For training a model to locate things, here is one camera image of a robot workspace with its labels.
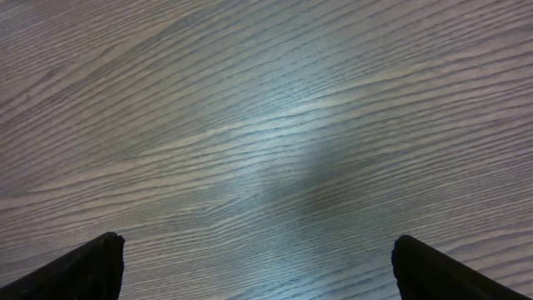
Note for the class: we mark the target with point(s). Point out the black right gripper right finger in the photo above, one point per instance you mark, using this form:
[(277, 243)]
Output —
[(423, 273)]

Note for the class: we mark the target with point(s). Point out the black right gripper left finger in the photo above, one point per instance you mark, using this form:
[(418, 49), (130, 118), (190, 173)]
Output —
[(91, 271)]

